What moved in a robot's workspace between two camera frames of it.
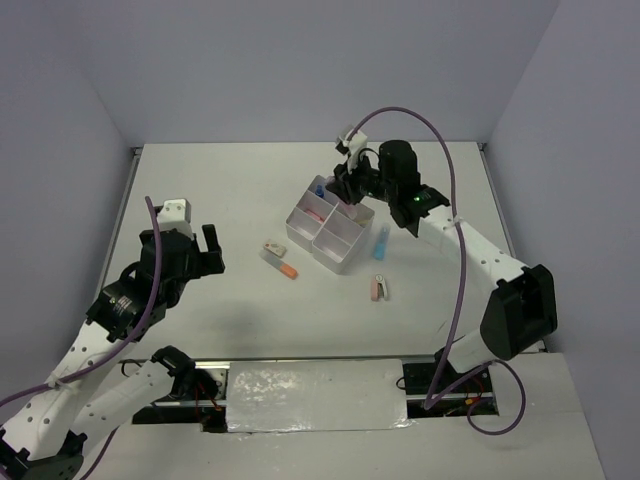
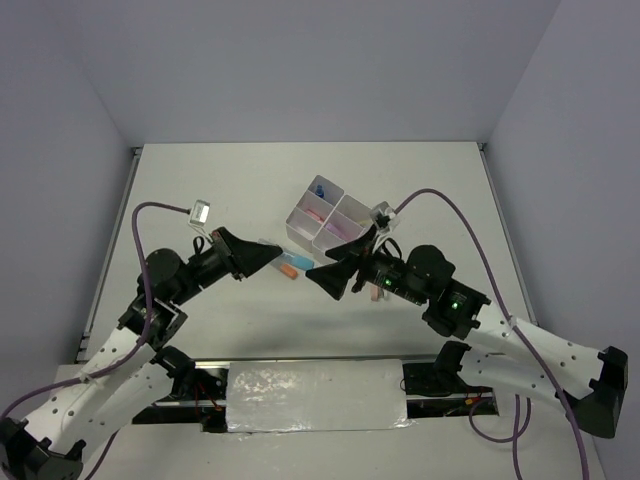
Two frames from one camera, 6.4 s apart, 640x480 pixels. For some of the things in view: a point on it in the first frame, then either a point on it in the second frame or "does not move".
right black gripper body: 364,180 → 384,271
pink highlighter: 311,213 does not move
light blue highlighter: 381,245 → 303,262
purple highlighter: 349,209 → 337,231
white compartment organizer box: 328,226 does not move
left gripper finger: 211,261 → 245,257
